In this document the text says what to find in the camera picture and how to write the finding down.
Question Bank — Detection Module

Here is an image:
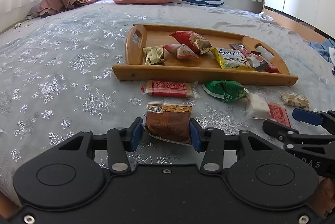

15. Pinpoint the brown almond snack bag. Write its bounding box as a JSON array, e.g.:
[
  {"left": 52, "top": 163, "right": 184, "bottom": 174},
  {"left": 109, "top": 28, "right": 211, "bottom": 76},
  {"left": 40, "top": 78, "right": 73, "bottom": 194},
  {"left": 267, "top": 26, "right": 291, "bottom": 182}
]
[{"left": 145, "top": 102, "right": 192, "bottom": 145}]

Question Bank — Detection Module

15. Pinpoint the yellow white America snack bag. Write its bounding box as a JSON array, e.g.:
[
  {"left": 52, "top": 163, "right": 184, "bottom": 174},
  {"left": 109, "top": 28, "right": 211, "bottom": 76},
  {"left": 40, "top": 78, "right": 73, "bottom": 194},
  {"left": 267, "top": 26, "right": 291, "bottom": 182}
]
[{"left": 210, "top": 47, "right": 254, "bottom": 71}]

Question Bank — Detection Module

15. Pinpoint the long red coffee packet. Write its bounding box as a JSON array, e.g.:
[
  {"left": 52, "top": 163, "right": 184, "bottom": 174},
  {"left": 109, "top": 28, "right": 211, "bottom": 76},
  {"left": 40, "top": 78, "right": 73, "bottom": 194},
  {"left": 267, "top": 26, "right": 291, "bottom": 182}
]
[{"left": 230, "top": 43, "right": 279, "bottom": 73}]

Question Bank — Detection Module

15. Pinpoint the red nut snack bag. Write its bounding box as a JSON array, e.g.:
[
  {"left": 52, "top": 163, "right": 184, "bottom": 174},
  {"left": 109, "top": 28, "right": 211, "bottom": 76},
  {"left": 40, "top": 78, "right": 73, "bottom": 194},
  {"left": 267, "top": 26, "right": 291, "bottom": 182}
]
[{"left": 169, "top": 31, "right": 212, "bottom": 54}]

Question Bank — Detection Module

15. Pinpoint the person right hand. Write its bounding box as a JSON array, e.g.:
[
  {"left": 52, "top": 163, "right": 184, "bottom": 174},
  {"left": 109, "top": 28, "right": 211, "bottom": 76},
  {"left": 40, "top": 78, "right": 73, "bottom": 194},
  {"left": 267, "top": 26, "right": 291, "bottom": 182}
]
[{"left": 318, "top": 178, "right": 334, "bottom": 216}]

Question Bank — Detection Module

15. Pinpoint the green snack packet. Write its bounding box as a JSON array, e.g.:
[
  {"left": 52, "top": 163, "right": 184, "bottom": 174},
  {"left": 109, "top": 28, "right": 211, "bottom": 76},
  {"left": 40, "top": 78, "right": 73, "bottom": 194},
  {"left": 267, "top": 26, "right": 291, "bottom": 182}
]
[{"left": 202, "top": 81, "right": 248, "bottom": 103}]

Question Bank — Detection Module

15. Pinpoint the white red cracker pack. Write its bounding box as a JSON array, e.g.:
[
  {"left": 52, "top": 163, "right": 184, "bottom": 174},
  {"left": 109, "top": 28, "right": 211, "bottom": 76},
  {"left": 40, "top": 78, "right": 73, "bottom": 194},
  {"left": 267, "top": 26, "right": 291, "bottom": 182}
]
[{"left": 246, "top": 93, "right": 291, "bottom": 127}]

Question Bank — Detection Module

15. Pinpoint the red patterned cracker pack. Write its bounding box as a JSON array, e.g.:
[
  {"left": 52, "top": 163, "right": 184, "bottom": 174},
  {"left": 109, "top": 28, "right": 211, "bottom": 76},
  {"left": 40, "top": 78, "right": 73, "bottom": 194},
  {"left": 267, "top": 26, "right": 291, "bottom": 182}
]
[{"left": 141, "top": 80, "right": 199, "bottom": 98}]

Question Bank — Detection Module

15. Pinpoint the light blue cloth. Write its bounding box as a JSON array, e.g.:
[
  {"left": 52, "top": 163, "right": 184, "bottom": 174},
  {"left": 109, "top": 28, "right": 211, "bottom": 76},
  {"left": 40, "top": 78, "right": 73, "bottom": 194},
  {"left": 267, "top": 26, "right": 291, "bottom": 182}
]
[{"left": 308, "top": 39, "right": 334, "bottom": 63}]

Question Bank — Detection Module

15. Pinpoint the snowflake bed cover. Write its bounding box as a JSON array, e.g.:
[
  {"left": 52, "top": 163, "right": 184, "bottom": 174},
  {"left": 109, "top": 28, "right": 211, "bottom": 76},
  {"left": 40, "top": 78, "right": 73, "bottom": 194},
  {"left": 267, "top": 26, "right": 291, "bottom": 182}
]
[{"left": 1, "top": 2, "right": 334, "bottom": 202}]

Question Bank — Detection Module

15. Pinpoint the gold candy packet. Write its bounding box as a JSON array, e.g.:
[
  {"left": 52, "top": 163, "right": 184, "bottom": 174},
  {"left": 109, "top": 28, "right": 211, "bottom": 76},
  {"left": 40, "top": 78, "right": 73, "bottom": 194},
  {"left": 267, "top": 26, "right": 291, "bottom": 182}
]
[{"left": 143, "top": 45, "right": 165, "bottom": 65}]

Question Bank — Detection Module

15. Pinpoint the wooden serving tray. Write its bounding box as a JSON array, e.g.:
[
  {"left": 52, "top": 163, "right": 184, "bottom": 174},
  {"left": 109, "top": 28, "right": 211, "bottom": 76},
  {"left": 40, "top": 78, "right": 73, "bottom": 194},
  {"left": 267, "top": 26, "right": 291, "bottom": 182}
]
[{"left": 112, "top": 24, "right": 299, "bottom": 86}]

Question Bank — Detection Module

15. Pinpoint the pink triangular snack packet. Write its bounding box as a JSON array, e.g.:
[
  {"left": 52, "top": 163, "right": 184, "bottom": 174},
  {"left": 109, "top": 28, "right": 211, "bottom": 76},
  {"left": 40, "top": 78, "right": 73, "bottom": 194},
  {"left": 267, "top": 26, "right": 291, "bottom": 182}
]
[{"left": 164, "top": 44, "right": 199, "bottom": 60}]

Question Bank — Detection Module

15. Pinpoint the wooden bed frame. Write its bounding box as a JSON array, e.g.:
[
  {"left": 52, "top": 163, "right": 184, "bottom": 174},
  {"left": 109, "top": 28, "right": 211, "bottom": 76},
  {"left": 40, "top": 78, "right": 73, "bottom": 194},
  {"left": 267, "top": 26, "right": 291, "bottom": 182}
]
[{"left": 263, "top": 8, "right": 326, "bottom": 43}]

